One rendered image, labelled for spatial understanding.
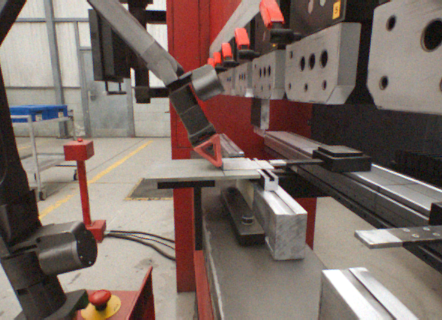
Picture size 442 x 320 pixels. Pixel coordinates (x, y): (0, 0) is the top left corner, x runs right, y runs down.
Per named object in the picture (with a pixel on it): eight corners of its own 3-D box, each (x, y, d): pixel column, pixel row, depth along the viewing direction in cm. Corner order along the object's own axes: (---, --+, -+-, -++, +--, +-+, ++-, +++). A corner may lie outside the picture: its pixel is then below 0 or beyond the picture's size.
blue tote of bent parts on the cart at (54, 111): (32, 118, 395) (30, 104, 391) (69, 119, 394) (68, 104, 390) (13, 121, 360) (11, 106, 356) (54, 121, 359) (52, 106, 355)
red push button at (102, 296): (95, 302, 60) (94, 287, 59) (115, 303, 60) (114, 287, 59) (86, 317, 56) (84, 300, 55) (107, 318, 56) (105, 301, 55)
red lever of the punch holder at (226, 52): (219, 41, 81) (224, 63, 75) (234, 41, 81) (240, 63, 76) (219, 46, 82) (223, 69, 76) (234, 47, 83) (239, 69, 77)
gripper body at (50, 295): (71, 327, 43) (51, 283, 42) (7, 340, 44) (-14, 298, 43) (91, 297, 50) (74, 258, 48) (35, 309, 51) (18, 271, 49)
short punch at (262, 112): (250, 131, 81) (251, 96, 79) (257, 131, 81) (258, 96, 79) (260, 137, 71) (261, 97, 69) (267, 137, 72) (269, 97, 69)
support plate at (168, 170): (152, 163, 83) (152, 160, 83) (243, 161, 87) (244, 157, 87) (144, 182, 66) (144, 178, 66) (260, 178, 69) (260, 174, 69)
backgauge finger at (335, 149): (261, 163, 86) (261, 146, 85) (346, 161, 89) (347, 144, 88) (274, 175, 74) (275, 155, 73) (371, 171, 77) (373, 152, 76)
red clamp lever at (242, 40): (232, 25, 61) (239, 53, 56) (252, 26, 62) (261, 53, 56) (231, 34, 63) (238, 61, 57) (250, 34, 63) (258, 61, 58)
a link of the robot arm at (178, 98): (168, 91, 73) (163, 93, 68) (192, 77, 72) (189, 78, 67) (181, 116, 75) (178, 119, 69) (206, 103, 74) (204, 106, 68)
